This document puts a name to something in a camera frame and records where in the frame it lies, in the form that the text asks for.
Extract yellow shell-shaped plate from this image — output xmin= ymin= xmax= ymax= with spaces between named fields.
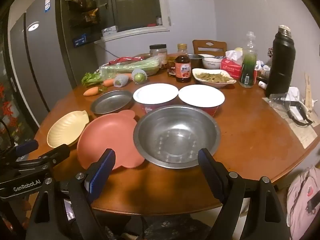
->
xmin=47 ymin=110 xmax=90 ymax=148

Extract wooden chair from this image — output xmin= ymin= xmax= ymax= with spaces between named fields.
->
xmin=192 ymin=40 xmax=227 ymax=57

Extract blue box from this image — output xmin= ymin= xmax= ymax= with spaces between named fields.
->
xmin=72 ymin=34 xmax=87 ymax=48

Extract window with white frame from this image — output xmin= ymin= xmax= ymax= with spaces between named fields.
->
xmin=101 ymin=0 xmax=172 ymax=42

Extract red tissue box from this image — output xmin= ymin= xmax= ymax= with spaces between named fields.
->
xmin=220 ymin=50 xmax=244 ymax=79

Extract small steel pot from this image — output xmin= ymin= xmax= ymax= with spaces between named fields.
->
xmin=187 ymin=54 xmax=204 ymax=69

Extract clear plastic container black strap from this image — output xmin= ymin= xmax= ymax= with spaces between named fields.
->
xmin=286 ymin=100 xmax=314 ymax=128

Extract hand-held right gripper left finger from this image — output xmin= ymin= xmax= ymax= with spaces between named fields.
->
xmin=25 ymin=149 xmax=117 ymax=240

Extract white plastic packets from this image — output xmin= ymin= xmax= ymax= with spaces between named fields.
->
xmin=255 ymin=61 xmax=272 ymax=72

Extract white box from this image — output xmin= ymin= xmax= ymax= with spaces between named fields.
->
xmin=101 ymin=26 xmax=118 ymax=37

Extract dark vinegar bottle red label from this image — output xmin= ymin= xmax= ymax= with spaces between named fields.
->
xmin=174 ymin=43 xmax=192 ymax=83

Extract black side shelf rack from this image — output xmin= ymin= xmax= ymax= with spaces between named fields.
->
xmin=61 ymin=0 xmax=110 ymax=48

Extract wall power cable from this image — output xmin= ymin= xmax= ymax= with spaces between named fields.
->
xmin=99 ymin=40 xmax=130 ymax=59

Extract red snack packet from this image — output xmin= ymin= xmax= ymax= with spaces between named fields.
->
xmin=109 ymin=56 xmax=145 ymax=67

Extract round steel plate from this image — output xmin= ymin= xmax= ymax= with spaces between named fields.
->
xmin=90 ymin=90 xmax=133 ymax=115

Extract glass door cabinet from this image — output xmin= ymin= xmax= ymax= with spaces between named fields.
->
xmin=0 ymin=12 xmax=38 ymax=143

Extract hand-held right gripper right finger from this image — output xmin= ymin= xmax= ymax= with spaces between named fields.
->
xmin=197 ymin=148 xmax=290 ymax=240

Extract large steel bowl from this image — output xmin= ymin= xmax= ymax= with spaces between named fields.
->
xmin=133 ymin=104 xmax=221 ymax=169

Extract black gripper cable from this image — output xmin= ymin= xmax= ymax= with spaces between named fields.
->
xmin=0 ymin=119 xmax=15 ymax=150

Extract cooked green beans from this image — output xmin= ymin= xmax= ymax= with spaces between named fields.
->
xmin=196 ymin=72 xmax=232 ymax=83

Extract crumpled white plastic bag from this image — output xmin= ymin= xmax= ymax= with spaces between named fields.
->
xmin=287 ymin=86 xmax=304 ymax=103

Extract glass jar black lid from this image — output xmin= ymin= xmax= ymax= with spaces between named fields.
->
xmin=149 ymin=44 xmax=168 ymax=67

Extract grey refrigerator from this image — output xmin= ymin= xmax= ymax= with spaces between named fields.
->
xmin=9 ymin=0 xmax=100 ymax=128

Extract glass chili sauce jar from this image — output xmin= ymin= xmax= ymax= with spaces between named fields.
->
xmin=167 ymin=56 xmax=177 ymax=77

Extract printed paper sheet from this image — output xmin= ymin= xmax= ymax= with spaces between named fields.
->
xmin=262 ymin=96 xmax=317 ymax=148

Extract pink plate with ears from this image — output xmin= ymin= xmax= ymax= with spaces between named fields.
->
xmin=77 ymin=109 xmax=145 ymax=171

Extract clear bottle green liquid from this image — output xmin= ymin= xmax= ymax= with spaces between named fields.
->
xmin=239 ymin=31 xmax=258 ymax=88

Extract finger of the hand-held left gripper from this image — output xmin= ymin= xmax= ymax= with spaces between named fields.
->
xmin=10 ymin=144 xmax=71 ymax=170
xmin=10 ymin=139 xmax=39 ymax=157

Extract pink backpack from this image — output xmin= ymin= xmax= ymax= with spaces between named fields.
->
xmin=286 ymin=166 xmax=320 ymax=240

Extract wooden sticks bundle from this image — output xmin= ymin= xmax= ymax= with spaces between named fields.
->
xmin=304 ymin=71 xmax=314 ymax=113

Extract snack packets on rack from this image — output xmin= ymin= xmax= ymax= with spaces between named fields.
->
xmin=84 ymin=8 xmax=99 ymax=22

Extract black thermos flask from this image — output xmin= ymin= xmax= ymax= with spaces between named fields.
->
xmin=265 ymin=25 xmax=296 ymax=98

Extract green fruit in foam net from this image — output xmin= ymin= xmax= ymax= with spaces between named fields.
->
xmin=132 ymin=69 xmax=147 ymax=84
xmin=113 ymin=74 xmax=130 ymax=87

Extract white oblong dish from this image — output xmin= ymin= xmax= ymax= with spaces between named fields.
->
xmin=192 ymin=68 xmax=237 ymax=88

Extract celery bunch in plastic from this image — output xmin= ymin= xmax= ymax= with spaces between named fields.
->
xmin=81 ymin=57 xmax=163 ymax=87

